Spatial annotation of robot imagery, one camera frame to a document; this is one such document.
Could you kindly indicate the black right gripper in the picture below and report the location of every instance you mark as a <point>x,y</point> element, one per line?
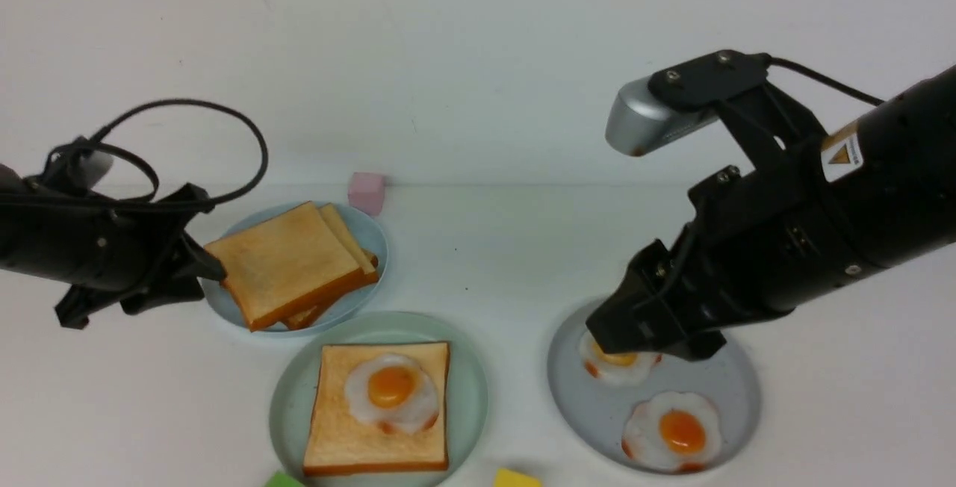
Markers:
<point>760,244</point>

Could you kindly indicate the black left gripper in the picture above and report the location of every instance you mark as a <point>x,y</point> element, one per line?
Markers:
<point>136,260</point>

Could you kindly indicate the toast slice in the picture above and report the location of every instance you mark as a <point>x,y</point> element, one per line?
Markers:
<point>338,445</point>
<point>284,265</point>
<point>309,316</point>
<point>336,223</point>

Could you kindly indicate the fried egg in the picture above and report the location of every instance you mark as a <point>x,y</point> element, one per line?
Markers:
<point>394,393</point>
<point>626,369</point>
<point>673,432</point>

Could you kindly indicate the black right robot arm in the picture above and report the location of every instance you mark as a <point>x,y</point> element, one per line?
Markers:
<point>903,200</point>

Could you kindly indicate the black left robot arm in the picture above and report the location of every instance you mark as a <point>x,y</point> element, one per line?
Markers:
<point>31,237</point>

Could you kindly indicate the light blue bread plate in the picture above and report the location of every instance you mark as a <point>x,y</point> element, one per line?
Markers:
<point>367,232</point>

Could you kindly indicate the mint green plate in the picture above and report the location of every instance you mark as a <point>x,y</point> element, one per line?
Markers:
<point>467,408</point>

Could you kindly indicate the pink foam cube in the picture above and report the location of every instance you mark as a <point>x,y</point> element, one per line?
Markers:
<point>366,192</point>

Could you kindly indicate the grey speckled egg plate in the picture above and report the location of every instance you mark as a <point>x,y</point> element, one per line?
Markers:
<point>596,412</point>

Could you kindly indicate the green foam cube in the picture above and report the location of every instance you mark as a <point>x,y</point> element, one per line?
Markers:
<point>281,479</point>

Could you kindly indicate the yellow foam cube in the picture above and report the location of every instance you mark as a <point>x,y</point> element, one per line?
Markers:
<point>505,477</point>

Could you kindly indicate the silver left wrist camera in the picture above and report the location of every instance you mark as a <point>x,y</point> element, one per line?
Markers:
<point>93,166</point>

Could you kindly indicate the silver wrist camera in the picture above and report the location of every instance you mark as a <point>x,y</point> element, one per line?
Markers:
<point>675,102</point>
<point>93,166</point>

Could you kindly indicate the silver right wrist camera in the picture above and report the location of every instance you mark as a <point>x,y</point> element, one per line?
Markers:
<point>675,102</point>

